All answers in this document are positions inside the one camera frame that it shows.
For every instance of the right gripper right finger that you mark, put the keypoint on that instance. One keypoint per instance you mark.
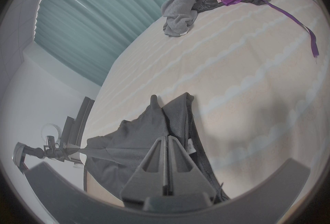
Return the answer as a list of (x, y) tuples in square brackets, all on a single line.
[(185, 176)]

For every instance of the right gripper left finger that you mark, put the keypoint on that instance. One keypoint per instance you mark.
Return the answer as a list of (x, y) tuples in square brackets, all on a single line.
[(149, 179)]

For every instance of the black T-shirt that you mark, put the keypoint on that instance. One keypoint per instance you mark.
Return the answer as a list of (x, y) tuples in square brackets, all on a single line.
[(134, 145)]

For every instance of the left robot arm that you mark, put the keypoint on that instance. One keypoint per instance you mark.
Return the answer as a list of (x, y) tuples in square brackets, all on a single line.
[(31, 150)]

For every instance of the bed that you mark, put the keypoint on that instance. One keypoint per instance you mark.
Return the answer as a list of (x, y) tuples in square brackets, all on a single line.
[(232, 75)]

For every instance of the black chest of drawers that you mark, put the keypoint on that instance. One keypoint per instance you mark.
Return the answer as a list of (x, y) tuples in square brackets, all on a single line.
[(77, 125)]

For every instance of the grey knitted garment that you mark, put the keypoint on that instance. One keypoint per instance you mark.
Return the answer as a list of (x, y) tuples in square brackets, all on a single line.
[(180, 11)]

